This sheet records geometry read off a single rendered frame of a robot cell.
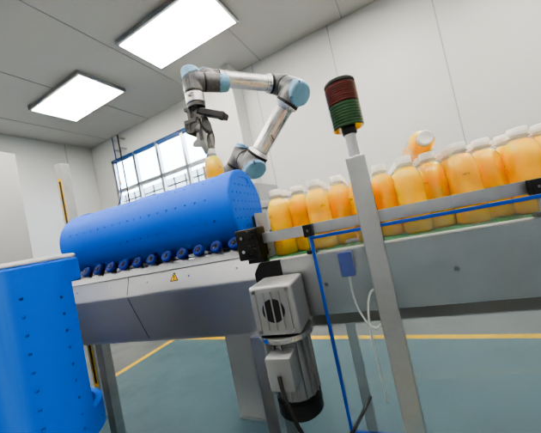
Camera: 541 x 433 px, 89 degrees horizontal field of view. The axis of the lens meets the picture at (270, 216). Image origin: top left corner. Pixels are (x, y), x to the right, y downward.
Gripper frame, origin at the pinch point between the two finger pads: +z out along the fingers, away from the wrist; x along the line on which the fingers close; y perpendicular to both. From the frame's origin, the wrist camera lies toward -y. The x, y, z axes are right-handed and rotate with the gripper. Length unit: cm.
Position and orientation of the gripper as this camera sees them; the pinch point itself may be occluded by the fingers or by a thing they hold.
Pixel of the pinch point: (210, 151)
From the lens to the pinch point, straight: 115.0
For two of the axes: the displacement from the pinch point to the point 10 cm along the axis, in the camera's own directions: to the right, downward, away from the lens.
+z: 2.0, 9.8, -0.3
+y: -9.2, 2.0, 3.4
